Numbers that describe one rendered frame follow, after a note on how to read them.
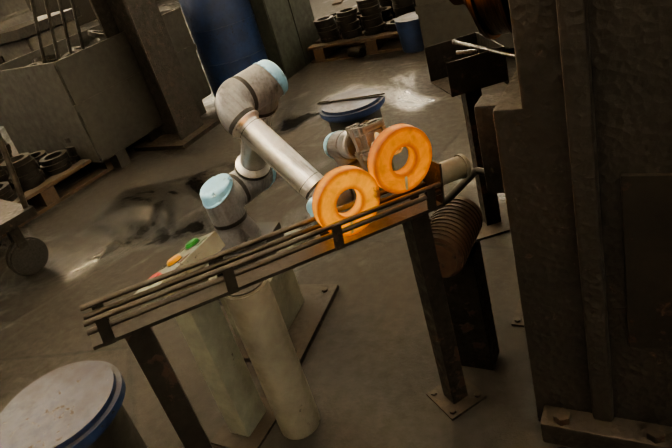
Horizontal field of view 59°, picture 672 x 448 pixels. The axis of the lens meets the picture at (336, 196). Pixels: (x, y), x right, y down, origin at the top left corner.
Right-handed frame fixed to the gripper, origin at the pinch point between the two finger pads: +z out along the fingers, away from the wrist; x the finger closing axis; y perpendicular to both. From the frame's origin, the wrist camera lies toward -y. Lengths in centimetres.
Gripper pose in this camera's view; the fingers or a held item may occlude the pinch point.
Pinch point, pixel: (398, 151)
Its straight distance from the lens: 134.0
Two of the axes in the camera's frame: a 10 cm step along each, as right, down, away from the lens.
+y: -3.5, -9.1, -2.1
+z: 3.8, 0.6, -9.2
